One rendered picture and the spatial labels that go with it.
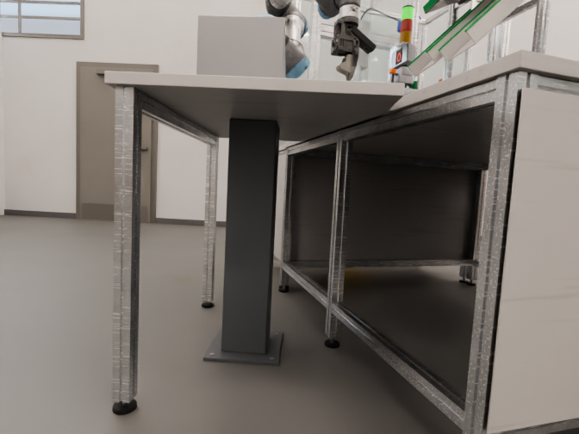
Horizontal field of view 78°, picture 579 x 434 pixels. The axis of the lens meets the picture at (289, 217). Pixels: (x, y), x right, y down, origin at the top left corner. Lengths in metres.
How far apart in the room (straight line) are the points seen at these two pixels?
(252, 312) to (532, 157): 0.94
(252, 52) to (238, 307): 0.86
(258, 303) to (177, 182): 4.08
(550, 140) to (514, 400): 0.49
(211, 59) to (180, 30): 4.33
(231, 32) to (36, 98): 5.16
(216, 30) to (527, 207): 1.03
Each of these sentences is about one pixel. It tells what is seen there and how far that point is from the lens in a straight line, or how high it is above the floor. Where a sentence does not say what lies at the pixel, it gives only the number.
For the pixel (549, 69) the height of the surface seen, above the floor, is 0.84.
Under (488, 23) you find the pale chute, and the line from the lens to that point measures 1.12.
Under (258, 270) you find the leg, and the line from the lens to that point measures 1.26.
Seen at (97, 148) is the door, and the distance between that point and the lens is 5.68.
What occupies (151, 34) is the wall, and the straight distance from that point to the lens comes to 5.74.
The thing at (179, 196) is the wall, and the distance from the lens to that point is 5.24.
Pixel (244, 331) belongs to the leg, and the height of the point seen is 0.09.
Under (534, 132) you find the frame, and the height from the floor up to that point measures 0.73.
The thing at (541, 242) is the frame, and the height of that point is 0.53.
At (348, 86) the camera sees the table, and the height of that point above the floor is 0.85.
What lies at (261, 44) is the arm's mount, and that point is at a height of 1.07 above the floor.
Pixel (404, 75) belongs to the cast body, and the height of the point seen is 1.05.
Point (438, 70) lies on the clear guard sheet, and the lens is 3.12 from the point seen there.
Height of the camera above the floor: 0.61
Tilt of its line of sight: 5 degrees down
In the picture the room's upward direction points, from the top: 3 degrees clockwise
